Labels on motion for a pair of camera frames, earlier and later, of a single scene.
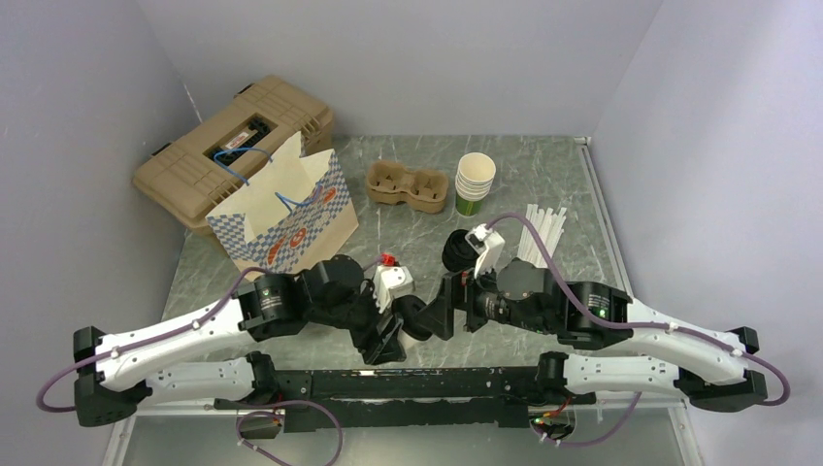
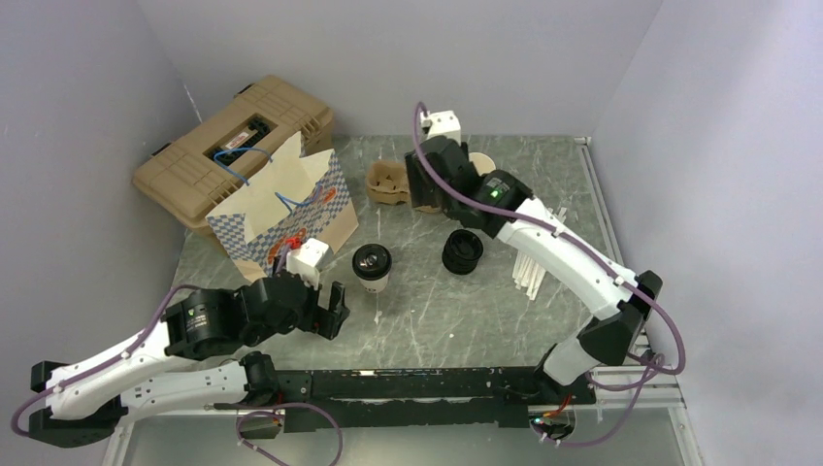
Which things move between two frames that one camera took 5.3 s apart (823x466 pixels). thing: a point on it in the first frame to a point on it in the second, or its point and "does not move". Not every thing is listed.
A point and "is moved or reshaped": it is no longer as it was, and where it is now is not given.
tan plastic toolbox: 187,178 does not move
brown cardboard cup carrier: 422,189 does not move
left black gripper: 378,348 to 322,319
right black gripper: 439,316 to 420,194
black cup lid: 408,307 to 372,261
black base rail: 328,398 does not move
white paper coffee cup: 406,342 is moved or reshaped
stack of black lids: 458,254 does not move
